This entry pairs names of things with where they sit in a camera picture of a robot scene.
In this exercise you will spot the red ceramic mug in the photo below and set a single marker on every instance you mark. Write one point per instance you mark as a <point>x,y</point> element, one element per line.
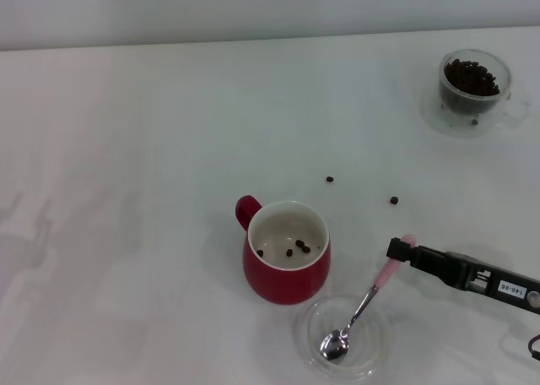
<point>287,283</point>

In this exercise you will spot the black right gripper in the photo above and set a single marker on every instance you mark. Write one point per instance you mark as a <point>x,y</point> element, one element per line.
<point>498,283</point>

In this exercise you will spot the clear glass saucer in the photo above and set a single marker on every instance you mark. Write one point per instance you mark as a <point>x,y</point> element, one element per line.
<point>447,129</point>

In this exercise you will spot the pile of coffee beans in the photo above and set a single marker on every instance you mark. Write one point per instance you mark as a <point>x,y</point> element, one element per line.
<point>470,79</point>

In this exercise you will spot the clear round glass dish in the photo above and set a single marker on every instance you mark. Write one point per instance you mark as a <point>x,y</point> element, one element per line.
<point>379,353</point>

